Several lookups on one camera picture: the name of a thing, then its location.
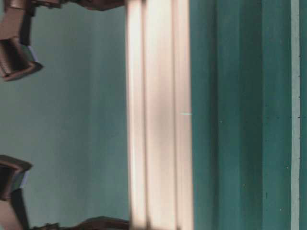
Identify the silver aluminium extrusion rail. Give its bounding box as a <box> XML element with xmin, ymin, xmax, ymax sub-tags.
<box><xmin>125</xmin><ymin>0</ymin><xmax>194</xmax><ymax>230</ymax></box>

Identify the grey gripper lower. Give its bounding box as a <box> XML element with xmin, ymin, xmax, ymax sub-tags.
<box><xmin>0</xmin><ymin>155</ymin><xmax>32</xmax><ymax>230</ymax></box>

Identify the dark gripper finger gripping rail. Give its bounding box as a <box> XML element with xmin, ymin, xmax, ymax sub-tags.
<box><xmin>31</xmin><ymin>0</ymin><xmax>125</xmax><ymax>11</ymax></box>
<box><xmin>33</xmin><ymin>216</ymin><xmax>130</xmax><ymax>230</ymax></box>

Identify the grey gripper upper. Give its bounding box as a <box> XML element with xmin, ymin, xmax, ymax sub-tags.
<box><xmin>0</xmin><ymin>0</ymin><xmax>43</xmax><ymax>81</ymax></box>

